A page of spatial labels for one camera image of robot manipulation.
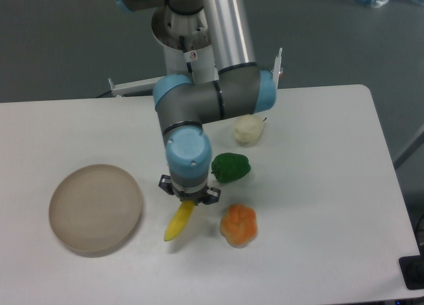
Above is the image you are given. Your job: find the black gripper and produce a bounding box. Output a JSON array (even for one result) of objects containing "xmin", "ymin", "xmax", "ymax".
[{"xmin": 158, "ymin": 174, "xmax": 221, "ymax": 206}]

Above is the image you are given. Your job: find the yellow toy banana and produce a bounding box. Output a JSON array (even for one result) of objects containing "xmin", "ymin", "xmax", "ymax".
[{"xmin": 164, "ymin": 200, "xmax": 195, "ymax": 242}]

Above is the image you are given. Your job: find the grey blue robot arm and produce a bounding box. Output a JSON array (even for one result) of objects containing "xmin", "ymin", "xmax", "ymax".
[{"xmin": 111, "ymin": 0, "xmax": 278, "ymax": 205}]

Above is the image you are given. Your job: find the green toy bell pepper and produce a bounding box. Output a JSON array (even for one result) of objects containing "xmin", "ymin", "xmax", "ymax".
[{"xmin": 211, "ymin": 152, "xmax": 251, "ymax": 184}]

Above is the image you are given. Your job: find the orange toy bread roll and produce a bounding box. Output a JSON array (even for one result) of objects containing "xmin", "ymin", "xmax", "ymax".
[{"xmin": 220, "ymin": 204, "xmax": 258, "ymax": 248}]

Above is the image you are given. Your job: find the cream toy pear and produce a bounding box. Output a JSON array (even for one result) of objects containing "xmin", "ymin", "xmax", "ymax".
[{"xmin": 233, "ymin": 115, "xmax": 266, "ymax": 147}]

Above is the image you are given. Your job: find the beige round plate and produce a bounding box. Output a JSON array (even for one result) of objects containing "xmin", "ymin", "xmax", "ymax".
[{"xmin": 48, "ymin": 164, "xmax": 143, "ymax": 257}]

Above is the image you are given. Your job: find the black device at edge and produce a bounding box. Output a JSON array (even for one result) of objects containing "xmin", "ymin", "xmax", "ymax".
[{"xmin": 399, "ymin": 255, "xmax": 423, "ymax": 290}]

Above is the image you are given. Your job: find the white left mounting bracket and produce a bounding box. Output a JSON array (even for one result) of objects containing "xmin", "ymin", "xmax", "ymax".
[{"xmin": 108, "ymin": 76, "xmax": 163, "ymax": 96}]

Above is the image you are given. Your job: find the white mounting bracket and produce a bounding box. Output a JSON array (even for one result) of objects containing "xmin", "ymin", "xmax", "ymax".
[
  {"xmin": 272, "ymin": 47, "xmax": 284, "ymax": 89},
  {"xmin": 108, "ymin": 76, "xmax": 163, "ymax": 96}
]

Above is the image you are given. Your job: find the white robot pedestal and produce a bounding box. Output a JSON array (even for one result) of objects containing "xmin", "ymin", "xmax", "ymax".
[{"xmin": 163, "ymin": 45, "xmax": 219, "ymax": 84}]

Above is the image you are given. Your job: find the white right mounting bracket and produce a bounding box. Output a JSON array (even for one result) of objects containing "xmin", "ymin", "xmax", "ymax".
[{"xmin": 272, "ymin": 47, "xmax": 284, "ymax": 89}]

